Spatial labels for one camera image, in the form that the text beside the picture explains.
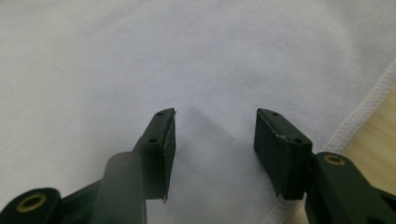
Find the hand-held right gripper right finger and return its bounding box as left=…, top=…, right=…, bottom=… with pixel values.
left=253, top=107, right=314, bottom=201

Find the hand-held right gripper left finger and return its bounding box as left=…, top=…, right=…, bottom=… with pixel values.
left=133, top=107, right=177, bottom=203

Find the lavender printed towel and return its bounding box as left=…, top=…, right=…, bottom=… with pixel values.
left=0, top=0, right=396, bottom=224

